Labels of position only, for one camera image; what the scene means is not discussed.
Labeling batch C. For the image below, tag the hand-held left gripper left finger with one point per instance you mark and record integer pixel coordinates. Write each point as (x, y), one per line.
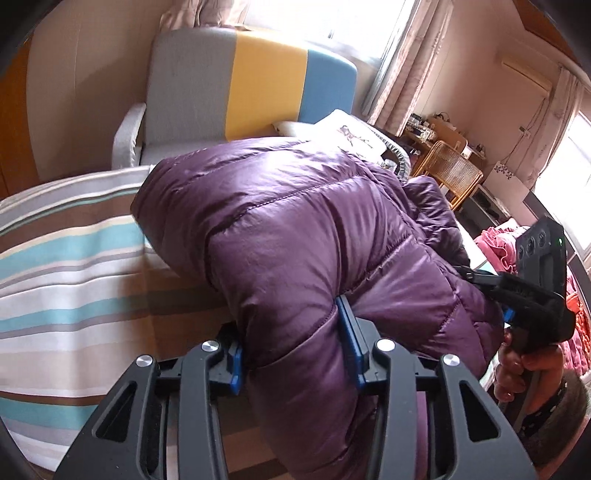
(236, 369)

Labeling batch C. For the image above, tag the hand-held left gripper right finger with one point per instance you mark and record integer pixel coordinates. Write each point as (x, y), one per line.
(348, 341)

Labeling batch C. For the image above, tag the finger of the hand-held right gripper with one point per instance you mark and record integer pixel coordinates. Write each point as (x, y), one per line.
(489, 281)

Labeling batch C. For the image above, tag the purple down jacket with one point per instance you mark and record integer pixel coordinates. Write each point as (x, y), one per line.
(286, 221)

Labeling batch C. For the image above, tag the person's right forearm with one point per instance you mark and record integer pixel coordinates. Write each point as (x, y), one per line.
(563, 424)

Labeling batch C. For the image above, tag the person's right hand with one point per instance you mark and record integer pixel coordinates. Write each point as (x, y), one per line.
(540, 374)

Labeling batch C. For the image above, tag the red pink blanket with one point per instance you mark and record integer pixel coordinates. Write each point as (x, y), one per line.
(579, 323)

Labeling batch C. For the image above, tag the side window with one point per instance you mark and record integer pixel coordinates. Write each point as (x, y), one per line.
(568, 184)

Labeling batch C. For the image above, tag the rattan chair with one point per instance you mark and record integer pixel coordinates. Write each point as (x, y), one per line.
(455, 170)

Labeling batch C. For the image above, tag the grey striped cushion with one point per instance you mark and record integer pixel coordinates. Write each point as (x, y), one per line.
(400, 159)

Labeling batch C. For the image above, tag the wooden desk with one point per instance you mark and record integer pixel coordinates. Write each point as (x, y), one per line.
(443, 131)

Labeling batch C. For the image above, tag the pink patterned curtain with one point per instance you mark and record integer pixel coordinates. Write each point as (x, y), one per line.
(203, 14)
(558, 120)
(411, 64)

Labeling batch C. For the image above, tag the striped bed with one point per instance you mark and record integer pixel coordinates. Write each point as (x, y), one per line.
(69, 277)

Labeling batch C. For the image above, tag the white pillow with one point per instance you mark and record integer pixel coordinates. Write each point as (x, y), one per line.
(332, 134)

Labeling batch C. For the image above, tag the grey yellow blue armchair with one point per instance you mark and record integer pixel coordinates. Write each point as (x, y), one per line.
(194, 83)

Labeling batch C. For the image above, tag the bright window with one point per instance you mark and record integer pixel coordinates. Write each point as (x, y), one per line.
(323, 21)

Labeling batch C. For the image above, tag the wooden wardrobe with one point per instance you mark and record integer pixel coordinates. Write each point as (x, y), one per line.
(16, 120)

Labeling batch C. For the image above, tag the wall air conditioner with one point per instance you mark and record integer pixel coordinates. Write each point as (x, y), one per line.
(526, 71)

